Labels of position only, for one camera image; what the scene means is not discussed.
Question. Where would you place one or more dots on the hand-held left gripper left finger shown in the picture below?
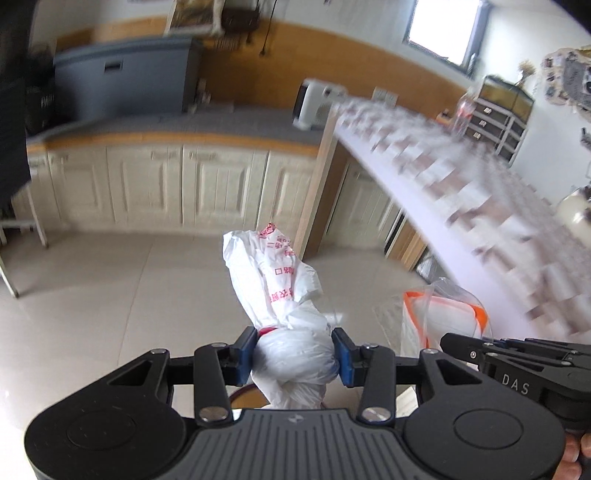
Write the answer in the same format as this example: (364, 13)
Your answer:
(247, 357)

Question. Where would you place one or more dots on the white drawer unit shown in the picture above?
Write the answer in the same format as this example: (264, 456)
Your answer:
(496, 131)

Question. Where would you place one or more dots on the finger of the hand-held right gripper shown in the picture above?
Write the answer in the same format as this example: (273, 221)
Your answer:
(461, 346)

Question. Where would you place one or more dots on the black glossy shopping bag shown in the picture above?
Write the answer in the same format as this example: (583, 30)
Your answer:
(41, 108)

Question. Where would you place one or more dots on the dried flowers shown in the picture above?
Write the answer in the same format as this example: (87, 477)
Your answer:
(528, 71)

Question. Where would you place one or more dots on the wooden table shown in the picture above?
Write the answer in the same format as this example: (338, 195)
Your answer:
(318, 184)

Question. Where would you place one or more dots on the glass fish tank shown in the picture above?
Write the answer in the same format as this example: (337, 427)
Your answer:
(505, 97)

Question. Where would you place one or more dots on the white cat-shaped lamp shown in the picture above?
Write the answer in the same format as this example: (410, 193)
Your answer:
(575, 207)

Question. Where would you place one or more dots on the brown satchel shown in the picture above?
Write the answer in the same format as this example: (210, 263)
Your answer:
(240, 19)

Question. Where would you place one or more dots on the white cabinet row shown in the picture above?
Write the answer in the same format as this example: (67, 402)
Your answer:
(161, 184)

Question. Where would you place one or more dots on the person's right hand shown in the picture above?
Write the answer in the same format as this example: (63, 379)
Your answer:
(572, 457)

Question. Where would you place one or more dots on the white metal stool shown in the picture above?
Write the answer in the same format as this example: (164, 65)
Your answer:
(18, 240)

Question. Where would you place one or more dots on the white wall socket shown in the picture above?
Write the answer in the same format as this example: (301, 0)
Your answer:
(384, 97)

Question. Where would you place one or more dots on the clear bag with orange trim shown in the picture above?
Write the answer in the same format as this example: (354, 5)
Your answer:
(438, 318)

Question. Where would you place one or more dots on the checkered tablecloth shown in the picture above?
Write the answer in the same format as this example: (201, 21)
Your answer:
(485, 194)

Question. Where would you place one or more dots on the white plastic bag red print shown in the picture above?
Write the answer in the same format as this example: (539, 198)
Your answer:
(277, 314)

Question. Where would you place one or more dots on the dark framed window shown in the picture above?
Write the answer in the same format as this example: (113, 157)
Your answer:
(448, 27)

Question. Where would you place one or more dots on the black fabric bag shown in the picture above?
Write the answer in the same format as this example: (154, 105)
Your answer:
(11, 138)

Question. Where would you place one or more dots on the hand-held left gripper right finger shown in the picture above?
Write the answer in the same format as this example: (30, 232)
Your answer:
(344, 362)

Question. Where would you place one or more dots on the panda wall hanging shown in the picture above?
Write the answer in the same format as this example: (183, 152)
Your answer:
(568, 76)

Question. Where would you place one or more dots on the grey storage box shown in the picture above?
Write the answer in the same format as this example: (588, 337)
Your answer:
(129, 78)

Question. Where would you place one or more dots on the clear water bottle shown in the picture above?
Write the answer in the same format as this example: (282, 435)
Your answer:
(464, 113)

